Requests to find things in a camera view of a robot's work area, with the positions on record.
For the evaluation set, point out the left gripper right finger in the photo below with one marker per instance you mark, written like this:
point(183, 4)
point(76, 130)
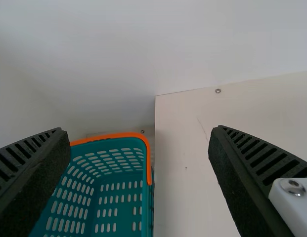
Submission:
point(242, 177)

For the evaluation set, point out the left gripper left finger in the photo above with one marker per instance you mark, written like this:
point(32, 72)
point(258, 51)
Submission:
point(29, 172)

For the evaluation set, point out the teal shopping basket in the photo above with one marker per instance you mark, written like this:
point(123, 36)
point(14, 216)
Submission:
point(123, 177)

